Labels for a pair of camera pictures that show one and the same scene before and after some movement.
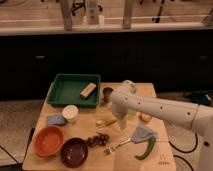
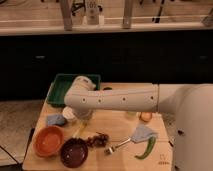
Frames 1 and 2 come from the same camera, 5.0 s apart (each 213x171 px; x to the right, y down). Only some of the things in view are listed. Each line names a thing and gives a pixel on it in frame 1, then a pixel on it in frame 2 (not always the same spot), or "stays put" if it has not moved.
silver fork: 113,147 stays put
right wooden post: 127,14 stays put
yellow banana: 106,122 to 77,131
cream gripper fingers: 122,123 to 83,124
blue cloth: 57,119 stays put
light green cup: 132,111 stays put
